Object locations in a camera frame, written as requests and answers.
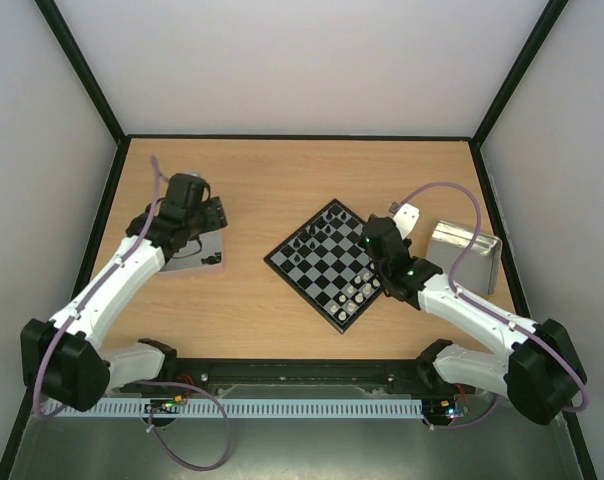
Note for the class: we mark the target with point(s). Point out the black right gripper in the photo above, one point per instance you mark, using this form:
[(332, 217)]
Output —
[(382, 271)]

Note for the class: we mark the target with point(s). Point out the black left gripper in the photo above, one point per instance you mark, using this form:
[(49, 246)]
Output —
[(218, 218)]

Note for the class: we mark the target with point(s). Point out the black white chess board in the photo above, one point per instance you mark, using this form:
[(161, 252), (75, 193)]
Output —
[(325, 273)]

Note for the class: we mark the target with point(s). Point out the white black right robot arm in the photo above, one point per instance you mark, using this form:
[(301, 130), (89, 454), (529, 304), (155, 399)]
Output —
[(534, 365)]

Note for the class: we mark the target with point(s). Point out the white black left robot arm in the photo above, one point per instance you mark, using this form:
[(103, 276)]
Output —
[(62, 358)]

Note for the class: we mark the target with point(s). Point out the grey tray of black pieces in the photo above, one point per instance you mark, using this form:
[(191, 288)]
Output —
[(204, 256)]

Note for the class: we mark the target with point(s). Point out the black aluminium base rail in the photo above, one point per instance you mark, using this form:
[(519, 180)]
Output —
[(392, 376)]

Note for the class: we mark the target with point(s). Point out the black enclosure frame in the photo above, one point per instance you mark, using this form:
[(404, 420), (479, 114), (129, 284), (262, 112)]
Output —
[(60, 29)]

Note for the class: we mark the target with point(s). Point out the light blue slotted cable duct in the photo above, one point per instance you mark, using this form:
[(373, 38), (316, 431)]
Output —
[(248, 409)]

